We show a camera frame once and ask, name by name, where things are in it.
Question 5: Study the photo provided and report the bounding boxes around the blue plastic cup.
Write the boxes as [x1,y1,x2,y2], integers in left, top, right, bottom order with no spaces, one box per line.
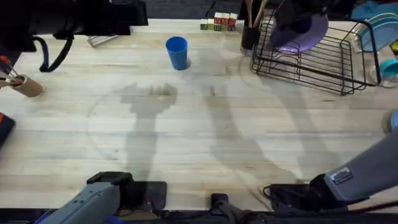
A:
[165,36,190,71]

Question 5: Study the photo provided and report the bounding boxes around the teal cup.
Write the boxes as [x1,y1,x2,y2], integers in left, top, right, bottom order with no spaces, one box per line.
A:
[379,58,398,78]

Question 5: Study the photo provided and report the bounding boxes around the purple plate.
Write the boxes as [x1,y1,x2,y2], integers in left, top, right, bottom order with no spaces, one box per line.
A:
[269,13,330,55]

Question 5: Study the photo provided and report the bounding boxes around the silver metal tool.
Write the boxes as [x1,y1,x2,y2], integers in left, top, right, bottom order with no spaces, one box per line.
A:
[86,34,119,49]

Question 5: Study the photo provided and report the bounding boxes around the light wooden utensil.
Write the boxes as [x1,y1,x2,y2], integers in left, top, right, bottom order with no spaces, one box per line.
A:
[253,0,269,29]

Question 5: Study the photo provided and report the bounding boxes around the dark wooden utensil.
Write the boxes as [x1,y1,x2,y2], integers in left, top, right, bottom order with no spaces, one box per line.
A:
[244,0,254,28]

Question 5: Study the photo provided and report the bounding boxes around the black utensil holder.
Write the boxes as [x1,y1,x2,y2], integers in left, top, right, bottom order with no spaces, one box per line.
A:
[241,26,262,51]

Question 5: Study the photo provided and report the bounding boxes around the toy blocks on green board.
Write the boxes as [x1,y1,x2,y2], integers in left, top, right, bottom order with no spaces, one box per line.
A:
[200,12,239,32]

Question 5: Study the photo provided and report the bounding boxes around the blue cloth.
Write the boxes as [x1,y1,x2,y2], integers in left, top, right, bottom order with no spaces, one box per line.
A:
[350,0,398,21]

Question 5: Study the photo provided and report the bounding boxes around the stack of light blue plates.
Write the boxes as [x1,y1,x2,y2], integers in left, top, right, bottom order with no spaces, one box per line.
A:
[356,12,398,53]

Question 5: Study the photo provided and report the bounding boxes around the pale blue round object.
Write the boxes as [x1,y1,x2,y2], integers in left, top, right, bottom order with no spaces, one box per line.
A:
[389,110,398,131]

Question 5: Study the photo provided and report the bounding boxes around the black and red box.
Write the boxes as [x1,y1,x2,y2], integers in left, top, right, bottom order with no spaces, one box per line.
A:
[0,111,16,149]

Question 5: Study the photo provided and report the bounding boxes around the black wire dish rack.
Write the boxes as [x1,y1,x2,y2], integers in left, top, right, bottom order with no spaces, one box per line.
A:
[250,9,382,96]

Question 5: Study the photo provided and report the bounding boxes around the black cable loop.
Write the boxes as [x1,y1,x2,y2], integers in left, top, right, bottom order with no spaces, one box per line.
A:
[32,34,75,73]

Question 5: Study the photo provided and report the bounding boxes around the red-handled pliers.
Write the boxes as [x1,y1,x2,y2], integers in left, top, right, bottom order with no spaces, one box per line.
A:
[0,55,24,89]

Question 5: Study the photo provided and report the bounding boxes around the black rail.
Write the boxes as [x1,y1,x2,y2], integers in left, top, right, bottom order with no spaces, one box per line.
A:
[0,207,398,224]

